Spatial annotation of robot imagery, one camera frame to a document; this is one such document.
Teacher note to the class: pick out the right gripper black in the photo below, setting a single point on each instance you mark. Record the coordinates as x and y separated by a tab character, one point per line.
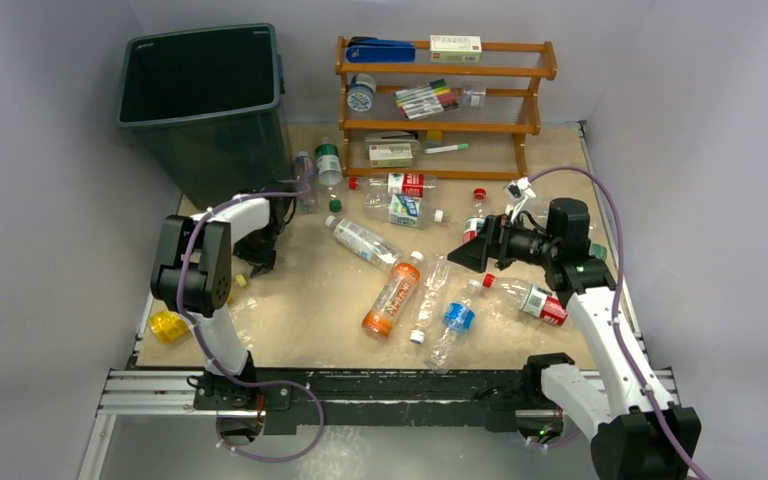
498	240

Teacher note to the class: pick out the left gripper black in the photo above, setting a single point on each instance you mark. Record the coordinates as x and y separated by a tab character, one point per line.
262	260

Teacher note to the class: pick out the red label bottle lake picture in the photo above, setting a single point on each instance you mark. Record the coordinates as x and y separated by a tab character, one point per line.
477	214

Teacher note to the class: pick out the clear unlabelled crushed bottle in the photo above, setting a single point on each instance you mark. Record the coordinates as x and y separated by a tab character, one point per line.
431	298

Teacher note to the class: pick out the blue label water bottle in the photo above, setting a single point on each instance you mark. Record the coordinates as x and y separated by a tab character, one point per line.
456	322

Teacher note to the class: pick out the orange tea bottle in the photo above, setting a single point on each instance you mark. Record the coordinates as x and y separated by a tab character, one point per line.
404	278

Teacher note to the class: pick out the white label clear bottle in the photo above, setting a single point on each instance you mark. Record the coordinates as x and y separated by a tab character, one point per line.
364	243

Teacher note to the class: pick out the yellow plastic bottle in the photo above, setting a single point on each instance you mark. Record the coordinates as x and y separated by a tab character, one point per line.
168	326

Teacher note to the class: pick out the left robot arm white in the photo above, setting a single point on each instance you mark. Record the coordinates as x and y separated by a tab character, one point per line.
192	275

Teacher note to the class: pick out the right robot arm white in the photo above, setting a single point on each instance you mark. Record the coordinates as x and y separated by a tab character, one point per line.
635	428

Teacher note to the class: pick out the dark green plastic bin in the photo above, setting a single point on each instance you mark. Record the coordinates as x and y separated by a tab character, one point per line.
207	104

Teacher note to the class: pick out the red label bottle lower right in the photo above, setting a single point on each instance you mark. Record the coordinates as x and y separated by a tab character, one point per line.
530	299

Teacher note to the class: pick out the green blue label bottle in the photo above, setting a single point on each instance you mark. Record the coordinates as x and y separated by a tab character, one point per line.
402	210

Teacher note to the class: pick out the small clear bottle purple label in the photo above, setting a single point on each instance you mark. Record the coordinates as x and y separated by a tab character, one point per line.
308	202

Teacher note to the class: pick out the green capped white marker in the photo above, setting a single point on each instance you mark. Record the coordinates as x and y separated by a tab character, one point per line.
446	148

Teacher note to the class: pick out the red label bottle near shelf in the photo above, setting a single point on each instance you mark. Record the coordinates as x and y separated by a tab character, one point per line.
412	184

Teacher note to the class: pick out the green label bottle green cap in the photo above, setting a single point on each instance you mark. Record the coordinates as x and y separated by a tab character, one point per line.
330	173

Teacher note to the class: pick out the green bottle far right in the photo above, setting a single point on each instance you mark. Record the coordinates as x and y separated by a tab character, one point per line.
598	251

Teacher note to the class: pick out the white red box lower shelf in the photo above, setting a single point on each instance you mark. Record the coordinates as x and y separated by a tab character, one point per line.
393	155

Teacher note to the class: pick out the orange wooden shelf rack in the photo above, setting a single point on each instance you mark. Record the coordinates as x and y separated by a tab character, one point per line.
496	133

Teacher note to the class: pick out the small clear jar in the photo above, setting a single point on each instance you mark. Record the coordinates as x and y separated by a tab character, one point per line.
474	95

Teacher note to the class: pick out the pack of coloured markers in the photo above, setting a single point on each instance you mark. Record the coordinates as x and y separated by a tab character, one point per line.
426	100

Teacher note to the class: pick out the round tape roll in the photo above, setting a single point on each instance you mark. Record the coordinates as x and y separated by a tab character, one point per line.
361	93

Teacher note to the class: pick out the white green small box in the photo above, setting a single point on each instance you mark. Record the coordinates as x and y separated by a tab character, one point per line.
455	49

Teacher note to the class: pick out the blue stapler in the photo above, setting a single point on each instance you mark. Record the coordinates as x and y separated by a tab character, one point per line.
361	49

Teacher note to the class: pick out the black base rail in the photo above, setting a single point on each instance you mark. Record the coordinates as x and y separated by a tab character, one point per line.
501	400

